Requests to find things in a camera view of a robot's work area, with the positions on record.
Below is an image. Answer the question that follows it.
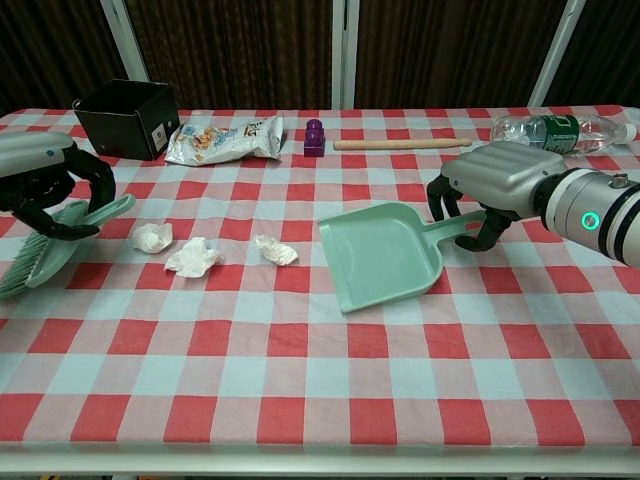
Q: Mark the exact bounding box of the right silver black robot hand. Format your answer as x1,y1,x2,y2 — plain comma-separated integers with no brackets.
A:
427,144,569,253

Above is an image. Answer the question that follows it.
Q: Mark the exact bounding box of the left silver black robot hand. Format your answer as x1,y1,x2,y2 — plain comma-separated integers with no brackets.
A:
0,130,117,240

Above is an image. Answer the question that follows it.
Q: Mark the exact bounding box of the mint green hand brush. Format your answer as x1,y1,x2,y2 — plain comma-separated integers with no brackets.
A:
0,193,137,302

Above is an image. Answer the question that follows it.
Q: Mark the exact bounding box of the mint green dustpan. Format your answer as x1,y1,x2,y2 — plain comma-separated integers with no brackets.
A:
318,202,489,315

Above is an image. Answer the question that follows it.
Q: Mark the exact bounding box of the clear bottle with green label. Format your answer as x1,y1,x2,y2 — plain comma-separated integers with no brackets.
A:
489,113,637,155

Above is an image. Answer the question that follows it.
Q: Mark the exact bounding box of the black cardboard box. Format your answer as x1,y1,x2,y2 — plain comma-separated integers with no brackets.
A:
73,78,180,162

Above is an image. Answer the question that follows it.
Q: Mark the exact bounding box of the brown corrugated partition panel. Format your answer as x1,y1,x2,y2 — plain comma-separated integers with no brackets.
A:
0,0,126,115
544,0,640,107
124,0,335,111
354,0,571,109

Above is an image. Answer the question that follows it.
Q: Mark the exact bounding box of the wooden stick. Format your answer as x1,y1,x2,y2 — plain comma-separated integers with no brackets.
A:
333,138,474,151

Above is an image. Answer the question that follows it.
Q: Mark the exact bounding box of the purple toy block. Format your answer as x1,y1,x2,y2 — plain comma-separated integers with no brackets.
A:
303,118,327,158

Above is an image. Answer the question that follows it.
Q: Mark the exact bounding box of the white snack bag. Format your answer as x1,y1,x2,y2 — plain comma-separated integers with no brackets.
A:
164,113,285,167

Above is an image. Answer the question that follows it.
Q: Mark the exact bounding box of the red white checkered tablecloth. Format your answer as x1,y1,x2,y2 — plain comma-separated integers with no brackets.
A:
0,104,640,466

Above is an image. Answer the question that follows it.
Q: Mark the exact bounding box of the white partition frame post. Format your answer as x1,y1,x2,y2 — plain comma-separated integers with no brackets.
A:
331,0,360,110
98,0,149,84
528,0,587,107

